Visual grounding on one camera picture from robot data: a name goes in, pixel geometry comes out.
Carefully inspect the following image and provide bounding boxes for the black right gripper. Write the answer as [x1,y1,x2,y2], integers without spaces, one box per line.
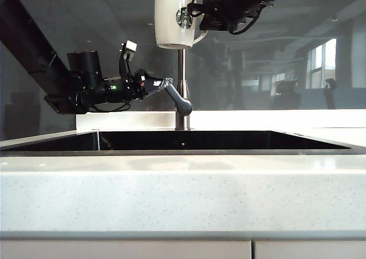
[186,0,279,34]

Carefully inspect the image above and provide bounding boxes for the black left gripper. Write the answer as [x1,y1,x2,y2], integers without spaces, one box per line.
[125,68,174,101]

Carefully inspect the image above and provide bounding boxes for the grey faucet lever handle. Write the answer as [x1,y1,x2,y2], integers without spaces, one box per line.
[164,83,193,116]

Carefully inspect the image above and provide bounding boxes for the white Starbucks logo mug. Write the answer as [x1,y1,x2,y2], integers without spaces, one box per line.
[154,0,209,50]

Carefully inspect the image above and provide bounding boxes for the stainless steel faucet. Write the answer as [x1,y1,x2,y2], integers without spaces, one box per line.
[166,0,193,132]

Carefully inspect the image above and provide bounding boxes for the dark stainless steel sink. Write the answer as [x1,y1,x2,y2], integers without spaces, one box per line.
[0,130,366,157]

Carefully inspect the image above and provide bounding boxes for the wide white cabinet door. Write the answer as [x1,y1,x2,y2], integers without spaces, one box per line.
[0,239,253,259]

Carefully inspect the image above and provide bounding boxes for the narrow white cabinet door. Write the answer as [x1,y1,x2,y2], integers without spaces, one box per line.
[254,239,366,259]

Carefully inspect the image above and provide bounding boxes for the white-capped left wrist camera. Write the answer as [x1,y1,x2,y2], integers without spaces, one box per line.
[118,40,138,82]

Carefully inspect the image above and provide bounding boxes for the looped black right gripper cable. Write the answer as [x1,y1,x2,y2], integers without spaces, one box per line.
[229,10,260,37]

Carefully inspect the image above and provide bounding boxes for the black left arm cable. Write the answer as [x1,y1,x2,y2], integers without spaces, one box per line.
[87,101,132,113]

